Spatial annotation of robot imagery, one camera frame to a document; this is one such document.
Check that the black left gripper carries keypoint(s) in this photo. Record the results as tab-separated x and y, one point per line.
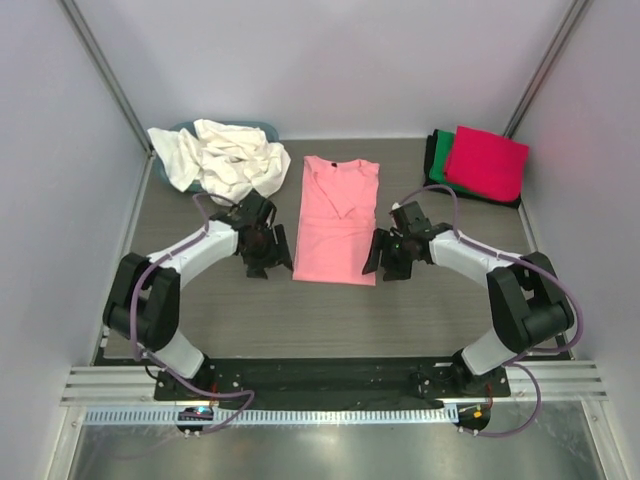
257	267

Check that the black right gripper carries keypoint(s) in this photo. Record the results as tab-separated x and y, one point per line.
382	240

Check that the pink t-shirt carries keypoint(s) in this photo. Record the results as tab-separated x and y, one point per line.
336	221

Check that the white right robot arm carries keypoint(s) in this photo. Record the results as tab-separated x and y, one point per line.
527	304

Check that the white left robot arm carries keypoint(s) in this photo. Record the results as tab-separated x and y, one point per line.
143	305

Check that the white crumpled t-shirt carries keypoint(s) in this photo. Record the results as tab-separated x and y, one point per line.
227	160

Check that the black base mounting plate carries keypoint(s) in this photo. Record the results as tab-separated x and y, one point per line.
349	384

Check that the teal plastic basket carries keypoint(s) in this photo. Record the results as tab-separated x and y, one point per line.
270	132

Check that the folded green t-shirt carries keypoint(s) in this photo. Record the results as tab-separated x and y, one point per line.
443	146

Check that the folded magenta t-shirt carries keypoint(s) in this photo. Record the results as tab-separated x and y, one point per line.
486	163

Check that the folded black t-shirt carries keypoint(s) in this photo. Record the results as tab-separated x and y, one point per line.
427	163

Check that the aluminium frame rail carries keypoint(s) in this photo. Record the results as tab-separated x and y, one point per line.
130	385

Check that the slotted grey cable duct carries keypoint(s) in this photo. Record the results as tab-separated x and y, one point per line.
199	416

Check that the right aluminium corner post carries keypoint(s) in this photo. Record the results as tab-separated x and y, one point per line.
562	36

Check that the aluminium corner post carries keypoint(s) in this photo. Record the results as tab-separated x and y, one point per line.
89	42
562	36

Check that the left aluminium corner post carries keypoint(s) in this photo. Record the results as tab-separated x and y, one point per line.
89	42

